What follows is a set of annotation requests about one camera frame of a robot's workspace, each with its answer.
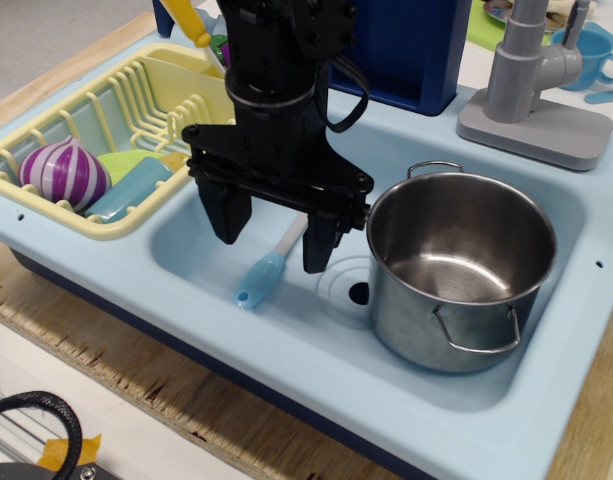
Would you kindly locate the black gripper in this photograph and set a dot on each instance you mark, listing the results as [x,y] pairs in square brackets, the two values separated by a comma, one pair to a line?
[278,151]

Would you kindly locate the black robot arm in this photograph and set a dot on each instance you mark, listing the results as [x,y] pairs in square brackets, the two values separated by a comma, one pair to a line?
[282,54]

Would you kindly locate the stainless steel pot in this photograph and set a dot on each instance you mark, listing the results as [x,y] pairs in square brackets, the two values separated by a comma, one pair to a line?
[457,262]

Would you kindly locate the light blue toy sink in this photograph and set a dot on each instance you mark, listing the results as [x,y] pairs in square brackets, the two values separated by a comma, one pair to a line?
[309,342]

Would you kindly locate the teal toy block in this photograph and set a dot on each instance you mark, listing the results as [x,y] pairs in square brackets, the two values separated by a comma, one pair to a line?
[134,187]

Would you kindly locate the green toy plate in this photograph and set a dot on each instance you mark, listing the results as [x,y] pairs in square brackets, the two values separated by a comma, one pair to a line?
[119,164]

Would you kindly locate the yellow dish rack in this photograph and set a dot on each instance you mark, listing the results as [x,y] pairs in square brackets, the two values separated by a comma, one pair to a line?
[143,102]

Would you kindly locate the dark blue box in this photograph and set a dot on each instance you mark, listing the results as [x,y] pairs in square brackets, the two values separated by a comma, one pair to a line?
[405,54]

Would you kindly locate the purple white toy onion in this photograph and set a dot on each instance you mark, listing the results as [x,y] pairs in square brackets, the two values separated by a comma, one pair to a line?
[66,171]

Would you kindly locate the grey toy faucet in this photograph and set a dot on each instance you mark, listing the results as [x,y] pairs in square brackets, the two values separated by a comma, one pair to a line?
[509,114]

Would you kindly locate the green mat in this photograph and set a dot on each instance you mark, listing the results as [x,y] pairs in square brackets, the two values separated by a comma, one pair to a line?
[483,30]

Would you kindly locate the blue plastic cup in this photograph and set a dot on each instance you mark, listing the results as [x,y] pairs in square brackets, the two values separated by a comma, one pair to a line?
[595,45]

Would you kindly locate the blue handled white spoon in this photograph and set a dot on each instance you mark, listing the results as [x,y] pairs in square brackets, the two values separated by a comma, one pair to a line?
[262,276]

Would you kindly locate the yellow handled utensil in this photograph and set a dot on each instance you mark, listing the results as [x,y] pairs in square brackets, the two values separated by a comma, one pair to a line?
[189,21]

